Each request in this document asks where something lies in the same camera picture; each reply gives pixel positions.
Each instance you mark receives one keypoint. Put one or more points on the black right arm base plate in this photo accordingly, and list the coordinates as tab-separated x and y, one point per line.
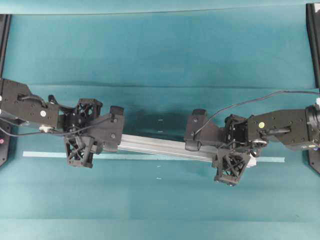
314	159

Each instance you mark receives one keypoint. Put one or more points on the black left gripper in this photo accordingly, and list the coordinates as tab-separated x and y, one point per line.
77	141

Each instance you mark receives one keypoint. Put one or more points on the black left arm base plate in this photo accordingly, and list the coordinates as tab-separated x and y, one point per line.
7	149

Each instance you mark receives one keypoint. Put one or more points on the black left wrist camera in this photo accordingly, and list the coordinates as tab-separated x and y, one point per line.
107	129

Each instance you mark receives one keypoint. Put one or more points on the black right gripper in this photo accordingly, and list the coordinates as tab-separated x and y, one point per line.
232	158

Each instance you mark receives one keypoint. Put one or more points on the silver aluminium extrusion rail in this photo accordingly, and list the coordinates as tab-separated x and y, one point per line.
157	146

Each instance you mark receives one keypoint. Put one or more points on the teal table cloth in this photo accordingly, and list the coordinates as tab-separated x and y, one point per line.
46	199

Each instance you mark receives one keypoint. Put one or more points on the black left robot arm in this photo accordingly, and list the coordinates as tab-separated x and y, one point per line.
20	107

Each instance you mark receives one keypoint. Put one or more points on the light blue tape strip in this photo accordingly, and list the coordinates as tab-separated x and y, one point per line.
118	156

